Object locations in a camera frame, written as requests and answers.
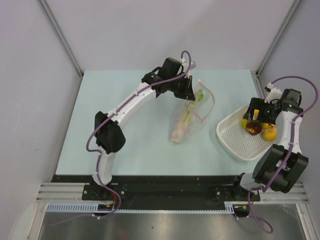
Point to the aluminium frame rail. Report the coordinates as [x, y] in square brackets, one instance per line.
[60, 192]

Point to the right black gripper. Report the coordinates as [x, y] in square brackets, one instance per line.
[259, 104]

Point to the yellow lemon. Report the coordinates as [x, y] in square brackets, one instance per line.
[270, 134]

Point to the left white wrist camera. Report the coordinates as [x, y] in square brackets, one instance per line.
[186, 67]

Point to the white slotted cable duct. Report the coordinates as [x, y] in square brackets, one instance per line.
[104, 208]

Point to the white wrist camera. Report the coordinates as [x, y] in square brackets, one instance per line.
[186, 67]
[274, 93]

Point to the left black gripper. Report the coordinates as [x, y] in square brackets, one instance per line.
[187, 92]

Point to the white perforated plastic basket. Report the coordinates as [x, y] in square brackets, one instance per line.
[237, 141]

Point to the green leek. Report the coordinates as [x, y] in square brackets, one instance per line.
[188, 118]

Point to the clear zip top bag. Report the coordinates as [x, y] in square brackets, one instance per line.
[204, 111]

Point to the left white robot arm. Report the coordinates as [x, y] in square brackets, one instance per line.
[173, 76]

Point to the yellow banana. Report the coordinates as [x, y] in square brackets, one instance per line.
[245, 121]

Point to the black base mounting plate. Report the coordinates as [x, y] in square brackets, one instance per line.
[155, 190]

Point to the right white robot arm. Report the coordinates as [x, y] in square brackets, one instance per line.
[283, 163]

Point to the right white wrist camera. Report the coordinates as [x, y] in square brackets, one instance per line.
[274, 93]

